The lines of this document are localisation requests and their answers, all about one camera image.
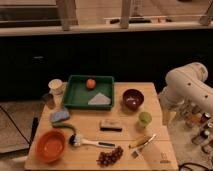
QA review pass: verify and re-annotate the wooden block eraser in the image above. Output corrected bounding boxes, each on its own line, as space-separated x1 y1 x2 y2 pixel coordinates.
100 119 122 131

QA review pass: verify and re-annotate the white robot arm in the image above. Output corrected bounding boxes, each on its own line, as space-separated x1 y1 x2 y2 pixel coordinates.
159 62 213 114

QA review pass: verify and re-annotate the dark red bowl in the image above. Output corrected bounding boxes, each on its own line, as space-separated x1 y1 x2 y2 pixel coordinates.
122 89 144 110

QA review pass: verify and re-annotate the orange red bowl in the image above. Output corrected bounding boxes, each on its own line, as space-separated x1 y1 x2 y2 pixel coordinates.
35 129 65 163

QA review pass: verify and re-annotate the grey folded cloth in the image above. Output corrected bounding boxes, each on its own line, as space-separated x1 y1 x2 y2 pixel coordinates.
88 93 111 105

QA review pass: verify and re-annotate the orange fruit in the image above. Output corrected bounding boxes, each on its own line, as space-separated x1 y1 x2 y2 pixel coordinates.
86 79 96 89

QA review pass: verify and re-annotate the green plastic tray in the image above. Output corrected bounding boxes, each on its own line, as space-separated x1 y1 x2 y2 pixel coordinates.
62 75 114 110

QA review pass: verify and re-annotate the green plastic cup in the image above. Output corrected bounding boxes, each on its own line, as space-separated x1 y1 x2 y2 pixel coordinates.
138 112 152 127

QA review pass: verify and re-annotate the white paper cup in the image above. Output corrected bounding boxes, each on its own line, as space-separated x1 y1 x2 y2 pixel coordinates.
48 79 63 95

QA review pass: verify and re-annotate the blue sponge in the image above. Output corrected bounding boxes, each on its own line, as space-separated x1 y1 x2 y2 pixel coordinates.
50 110 70 123

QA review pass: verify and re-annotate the dark metal can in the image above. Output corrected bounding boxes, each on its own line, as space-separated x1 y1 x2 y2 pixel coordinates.
42 93 55 109

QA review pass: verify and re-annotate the green chili pepper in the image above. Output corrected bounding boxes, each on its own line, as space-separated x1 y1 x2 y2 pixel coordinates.
52 122 76 134

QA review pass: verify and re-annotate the yellow banana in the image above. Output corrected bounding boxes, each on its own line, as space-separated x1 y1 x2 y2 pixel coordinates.
129 136 150 148

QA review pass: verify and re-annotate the bunch of red grapes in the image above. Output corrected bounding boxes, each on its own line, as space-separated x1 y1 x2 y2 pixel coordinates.
97 146 123 167

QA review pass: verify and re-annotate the black cable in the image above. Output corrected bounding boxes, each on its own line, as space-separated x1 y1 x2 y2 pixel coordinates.
178 162 213 171

